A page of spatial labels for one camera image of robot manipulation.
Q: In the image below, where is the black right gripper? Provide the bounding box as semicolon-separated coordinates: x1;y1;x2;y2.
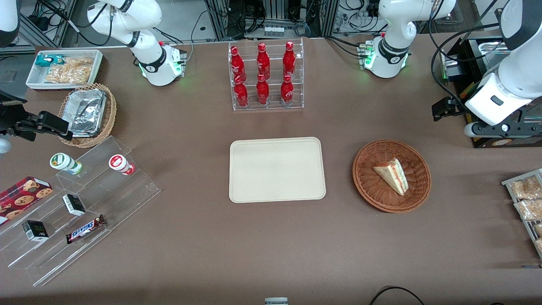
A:
0;90;73;141

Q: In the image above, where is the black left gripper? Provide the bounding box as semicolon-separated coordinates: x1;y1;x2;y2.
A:
432;97;542;137

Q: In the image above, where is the triangle sandwich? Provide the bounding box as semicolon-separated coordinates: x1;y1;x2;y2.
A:
373;158;409;196

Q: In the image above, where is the aluminium foil tray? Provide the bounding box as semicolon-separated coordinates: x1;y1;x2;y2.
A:
68;88;107;137

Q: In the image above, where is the oval light wicker basket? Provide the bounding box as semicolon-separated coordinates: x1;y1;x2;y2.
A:
57;83;117;148

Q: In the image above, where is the round brown wicker basket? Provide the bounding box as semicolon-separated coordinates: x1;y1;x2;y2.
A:
352;139;432;213

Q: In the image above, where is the beige plastic tray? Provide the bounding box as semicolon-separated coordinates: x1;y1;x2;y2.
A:
229;137;326;203

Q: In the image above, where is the green-lidded white cup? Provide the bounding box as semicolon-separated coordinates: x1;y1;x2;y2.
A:
50;152;83;175

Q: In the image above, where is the white rectangular bin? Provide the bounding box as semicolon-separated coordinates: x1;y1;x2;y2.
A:
25;49;104;92

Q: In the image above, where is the clear bag of crackers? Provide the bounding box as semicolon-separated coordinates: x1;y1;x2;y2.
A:
44;57;94;84

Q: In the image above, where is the black equipment box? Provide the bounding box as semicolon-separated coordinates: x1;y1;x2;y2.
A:
440;36;542;149

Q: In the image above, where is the teal snack packet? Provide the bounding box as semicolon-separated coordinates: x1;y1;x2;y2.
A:
35;54;64;67

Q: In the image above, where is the red-lidded white cup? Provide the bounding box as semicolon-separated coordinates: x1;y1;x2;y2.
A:
108;154;136;176

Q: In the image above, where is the red cookie box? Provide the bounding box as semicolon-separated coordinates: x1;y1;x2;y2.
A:
0;176;54;225

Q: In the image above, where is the small black box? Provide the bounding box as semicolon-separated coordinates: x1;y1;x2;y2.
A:
22;220;50;242
62;194;86;217

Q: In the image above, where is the clear acrylic stepped display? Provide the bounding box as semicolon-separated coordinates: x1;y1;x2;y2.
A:
0;136;161;287

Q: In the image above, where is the snickers chocolate bar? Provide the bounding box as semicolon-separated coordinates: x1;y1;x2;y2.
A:
66;214;107;244

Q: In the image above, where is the clear acrylic bottle rack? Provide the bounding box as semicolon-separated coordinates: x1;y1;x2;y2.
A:
228;38;304;111

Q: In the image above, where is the red cola bottle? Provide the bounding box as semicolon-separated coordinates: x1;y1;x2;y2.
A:
283;41;296;79
281;75;294;107
234;75;249;108
230;46;247;82
257;43;271;80
256;74;270;105

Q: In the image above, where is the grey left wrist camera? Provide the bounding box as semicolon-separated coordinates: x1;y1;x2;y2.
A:
464;122;511;138

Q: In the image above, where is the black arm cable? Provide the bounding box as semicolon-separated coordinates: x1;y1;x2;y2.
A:
429;0;506;104

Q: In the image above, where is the grey wire tray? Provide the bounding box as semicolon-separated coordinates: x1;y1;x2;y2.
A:
502;169;542;260

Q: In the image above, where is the black cable loop on table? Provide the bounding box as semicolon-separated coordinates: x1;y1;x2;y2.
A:
368;286;426;305

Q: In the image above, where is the aluminium frame rack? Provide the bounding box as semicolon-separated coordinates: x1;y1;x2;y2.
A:
203;0;341;42

